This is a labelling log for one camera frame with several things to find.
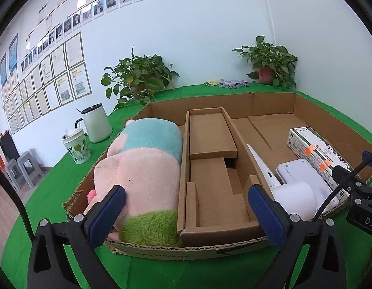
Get pink and teal plush toy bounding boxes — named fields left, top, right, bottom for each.
left=83, top=119, right=184, bottom=247

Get wall of framed certificates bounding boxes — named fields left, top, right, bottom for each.
left=0, top=32, right=92, bottom=134

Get white handheld fan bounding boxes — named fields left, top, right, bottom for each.
left=247, top=144, right=317, bottom=222

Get narrow cardboard box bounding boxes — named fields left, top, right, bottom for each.
left=177, top=107, right=266, bottom=247

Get leaf-print white cup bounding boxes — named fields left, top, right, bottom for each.
left=61, top=128, right=91, bottom=165

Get blue wall notice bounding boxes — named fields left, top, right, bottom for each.
left=9, top=33, right=18, bottom=71
left=0, top=53, right=7, bottom=86

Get large leafy potted plant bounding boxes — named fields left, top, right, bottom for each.
left=101, top=46, right=180, bottom=112

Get patterned tissue pack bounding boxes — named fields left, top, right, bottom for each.
left=219, top=80, right=249, bottom=89

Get black cabinet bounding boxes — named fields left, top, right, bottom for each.
left=0, top=132, right=18, bottom=163

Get white wall chart cards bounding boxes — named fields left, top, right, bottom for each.
left=23, top=0, right=162, bottom=46

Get white electric kettle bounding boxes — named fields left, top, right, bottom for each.
left=75, top=103, right=113, bottom=143

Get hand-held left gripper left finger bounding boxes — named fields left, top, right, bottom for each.
left=26, top=185, right=127, bottom=289

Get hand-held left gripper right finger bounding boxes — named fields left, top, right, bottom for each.
left=248, top=184, right=347, bottom=289

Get white and green medicine box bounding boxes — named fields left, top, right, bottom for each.
left=287, top=126, right=355, bottom=201

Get plant in terracotta pot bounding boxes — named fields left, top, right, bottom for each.
left=232, top=35, right=299, bottom=91

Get large shallow cardboard box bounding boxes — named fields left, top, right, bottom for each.
left=62, top=92, right=372, bottom=261

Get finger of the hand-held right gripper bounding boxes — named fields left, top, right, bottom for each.
left=362, top=147, right=372, bottom=172
left=330, top=165, right=367, bottom=194

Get white plastic device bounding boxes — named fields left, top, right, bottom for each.
left=276, top=159, right=340, bottom=214

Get grey plastic stool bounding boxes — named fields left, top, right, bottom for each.
left=17, top=149, right=44, bottom=187
left=5, top=158, right=22, bottom=190

